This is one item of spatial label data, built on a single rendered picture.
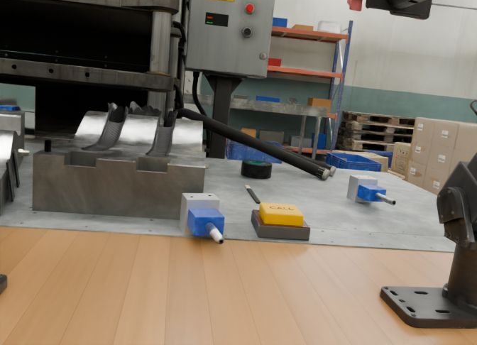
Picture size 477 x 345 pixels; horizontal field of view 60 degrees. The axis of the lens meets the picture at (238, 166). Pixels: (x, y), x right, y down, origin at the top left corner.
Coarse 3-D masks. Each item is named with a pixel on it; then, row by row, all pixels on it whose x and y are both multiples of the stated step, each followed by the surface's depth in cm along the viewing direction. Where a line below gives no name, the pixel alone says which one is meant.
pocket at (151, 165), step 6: (138, 162) 68; (144, 162) 69; (150, 162) 69; (156, 162) 69; (162, 162) 69; (168, 162) 69; (138, 168) 69; (144, 168) 69; (150, 168) 69; (156, 168) 69; (162, 168) 69
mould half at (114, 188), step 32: (96, 128) 87; (128, 128) 89; (192, 128) 92; (96, 160) 63; (128, 160) 64; (192, 160) 70; (64, 192) 64; (96, 192) 64; (128, 192) 65; (160, 192) 65; (192, 192) 66
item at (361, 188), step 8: (352, 176) 92; (360, 176) 92; (368, 176) 94; (352, 184) 92; (360, 184) 90; (368, 184) 91; (376, 184) 91; (352, 192) 92; (360, 192) 90; (368, 192) 87; (376, 192) 87; (384, 192) 88; (352, 200) 92; (360, 200) 91; (368, 200) 87; (376, 200) 87; (384, 200) 84; (392, 200) 82
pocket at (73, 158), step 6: (66, 156) 65; (72, 156) 67; (78, 156) 67; (84, 156) 67; (90, 156) 67; (96, 156) 68; (66, 162) 65; (72, 162) 67; (78, 162) 67; (84, 162) 68; (90, 162) 68
